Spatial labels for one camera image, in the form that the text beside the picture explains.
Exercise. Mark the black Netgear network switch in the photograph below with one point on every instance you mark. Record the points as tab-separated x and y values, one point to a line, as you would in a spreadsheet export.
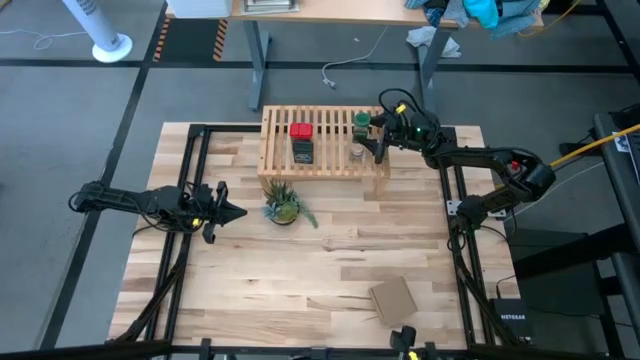
512	320

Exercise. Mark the turquoise garment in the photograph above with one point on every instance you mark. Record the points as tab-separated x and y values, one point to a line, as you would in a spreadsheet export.
482	12

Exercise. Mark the white box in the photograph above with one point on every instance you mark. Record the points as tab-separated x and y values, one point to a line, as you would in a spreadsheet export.
200	7

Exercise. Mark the black device with yellow tag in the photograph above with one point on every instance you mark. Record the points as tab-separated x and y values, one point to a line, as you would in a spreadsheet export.
402	340

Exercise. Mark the stack of books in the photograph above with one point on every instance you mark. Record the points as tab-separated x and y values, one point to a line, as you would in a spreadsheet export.
270	5

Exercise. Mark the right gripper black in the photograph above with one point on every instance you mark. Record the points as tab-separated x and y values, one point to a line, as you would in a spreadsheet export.
400	132

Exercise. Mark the white cloth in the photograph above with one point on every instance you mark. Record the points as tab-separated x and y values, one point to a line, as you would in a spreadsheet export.
432	40

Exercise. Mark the wooden slatted shelf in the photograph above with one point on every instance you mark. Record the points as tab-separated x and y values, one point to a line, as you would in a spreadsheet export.
330	165

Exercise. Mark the dark green black pepper tin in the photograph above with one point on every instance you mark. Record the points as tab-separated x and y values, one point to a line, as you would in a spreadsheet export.
303	152

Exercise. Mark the wooden desk with grey legs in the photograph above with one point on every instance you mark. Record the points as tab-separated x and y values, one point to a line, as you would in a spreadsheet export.
350	12

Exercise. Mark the oregano jar with green lid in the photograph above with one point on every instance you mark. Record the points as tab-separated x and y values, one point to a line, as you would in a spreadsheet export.
361	122

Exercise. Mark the black mat with hazard stripes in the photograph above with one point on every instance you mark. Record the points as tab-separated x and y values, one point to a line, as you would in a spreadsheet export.
190	40

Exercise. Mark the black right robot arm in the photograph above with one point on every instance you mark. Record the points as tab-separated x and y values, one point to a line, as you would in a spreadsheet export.
480	159

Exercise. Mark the small saffron jar with cork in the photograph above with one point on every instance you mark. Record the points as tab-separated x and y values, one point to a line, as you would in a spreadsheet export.
357	151

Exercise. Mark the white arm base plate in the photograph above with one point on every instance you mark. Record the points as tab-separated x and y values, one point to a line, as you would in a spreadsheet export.
452	206

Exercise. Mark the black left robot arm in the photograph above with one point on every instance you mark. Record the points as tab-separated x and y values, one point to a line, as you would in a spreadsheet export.
125	200

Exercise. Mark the red block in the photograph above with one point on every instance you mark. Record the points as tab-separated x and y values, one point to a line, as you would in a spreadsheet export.
301	130

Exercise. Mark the succulent plant in black pot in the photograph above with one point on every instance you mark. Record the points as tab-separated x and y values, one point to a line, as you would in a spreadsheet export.
284	207

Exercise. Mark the black aluminium table frame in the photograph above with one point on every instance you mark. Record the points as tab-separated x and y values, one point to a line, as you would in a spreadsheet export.
235	129

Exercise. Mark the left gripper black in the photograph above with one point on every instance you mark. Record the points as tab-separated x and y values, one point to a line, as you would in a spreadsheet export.
212	210

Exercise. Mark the brown cardboard piece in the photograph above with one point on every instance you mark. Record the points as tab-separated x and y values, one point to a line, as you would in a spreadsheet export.
393	301

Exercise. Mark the blue clothes pile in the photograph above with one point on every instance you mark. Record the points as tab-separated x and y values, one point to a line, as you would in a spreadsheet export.
515	15

